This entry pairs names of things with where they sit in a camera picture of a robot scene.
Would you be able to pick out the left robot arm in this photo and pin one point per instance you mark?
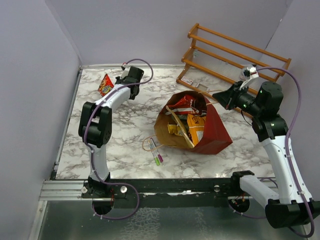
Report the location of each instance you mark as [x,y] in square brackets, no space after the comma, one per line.
[95,127]

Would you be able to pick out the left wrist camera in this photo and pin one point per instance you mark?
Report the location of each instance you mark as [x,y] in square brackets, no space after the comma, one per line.
[125,70]

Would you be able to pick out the red brown paper bag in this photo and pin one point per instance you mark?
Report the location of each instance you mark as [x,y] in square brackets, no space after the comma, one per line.
[215,137]

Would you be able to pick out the red cheez-it snack bag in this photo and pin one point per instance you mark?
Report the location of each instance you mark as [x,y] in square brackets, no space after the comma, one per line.
[105,86]

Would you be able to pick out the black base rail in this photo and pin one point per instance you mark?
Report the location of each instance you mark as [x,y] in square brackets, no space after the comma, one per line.
[150,193]

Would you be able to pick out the red white small box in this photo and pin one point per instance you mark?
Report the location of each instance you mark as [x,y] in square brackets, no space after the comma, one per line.
[187,81]

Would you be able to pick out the open small cardboard box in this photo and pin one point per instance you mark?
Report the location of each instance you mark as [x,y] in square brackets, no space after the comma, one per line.
[201,87]

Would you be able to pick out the red doritos chip bag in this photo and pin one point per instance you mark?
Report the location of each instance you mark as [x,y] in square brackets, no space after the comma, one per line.
[187,105]

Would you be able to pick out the yellow m&m's packet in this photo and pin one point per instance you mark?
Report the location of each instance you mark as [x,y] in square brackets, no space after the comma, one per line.
[174,129]

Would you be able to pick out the purple cap marker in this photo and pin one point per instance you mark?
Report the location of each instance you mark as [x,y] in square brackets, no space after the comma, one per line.
[157,151]

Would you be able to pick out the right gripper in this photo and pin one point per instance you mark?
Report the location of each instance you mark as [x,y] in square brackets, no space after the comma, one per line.
[226,98]

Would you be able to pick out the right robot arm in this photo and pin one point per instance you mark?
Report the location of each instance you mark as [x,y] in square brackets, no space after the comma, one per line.
[292,205]

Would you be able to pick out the wooden shelf rack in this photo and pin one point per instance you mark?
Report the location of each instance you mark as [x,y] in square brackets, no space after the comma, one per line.
[216,60]

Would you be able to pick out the green cap marker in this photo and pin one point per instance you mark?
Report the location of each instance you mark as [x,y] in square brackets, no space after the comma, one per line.
[157,162]

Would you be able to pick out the yellow kettle chips bag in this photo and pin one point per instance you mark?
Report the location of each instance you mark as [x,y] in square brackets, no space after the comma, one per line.
[196,126]

